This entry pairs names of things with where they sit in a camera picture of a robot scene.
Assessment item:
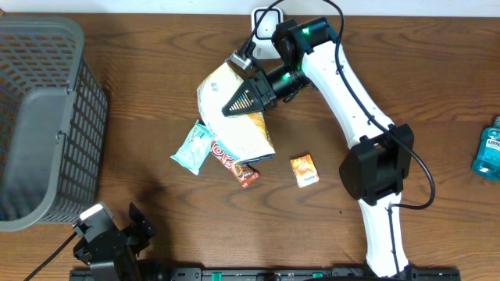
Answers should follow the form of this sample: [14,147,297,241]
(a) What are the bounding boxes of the blue mouthwash bottle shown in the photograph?
[472,116,499,182]

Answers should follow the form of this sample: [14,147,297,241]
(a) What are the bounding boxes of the red Top chocolate bar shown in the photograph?
[210,141,259,188]

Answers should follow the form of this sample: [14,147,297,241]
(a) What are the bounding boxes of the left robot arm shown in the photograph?
[69,203,168,281]

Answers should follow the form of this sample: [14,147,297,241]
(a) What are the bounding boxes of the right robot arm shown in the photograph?
[222,17,414,278]

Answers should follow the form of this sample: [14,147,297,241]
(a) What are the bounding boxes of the small orange snack packet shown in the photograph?
[290,155,320,188]

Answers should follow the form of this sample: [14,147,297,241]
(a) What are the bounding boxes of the mint green wipes pack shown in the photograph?
[170,120,213,175]

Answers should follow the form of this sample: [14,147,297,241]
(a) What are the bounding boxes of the black left camera cable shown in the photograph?
[23,232,78,281]

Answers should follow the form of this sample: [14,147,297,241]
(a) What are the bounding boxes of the grey plastic mesh basket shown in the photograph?
[1,16,109,232]

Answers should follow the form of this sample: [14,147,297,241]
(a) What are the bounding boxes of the yellow chip bag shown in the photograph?
[197,62,275,162]

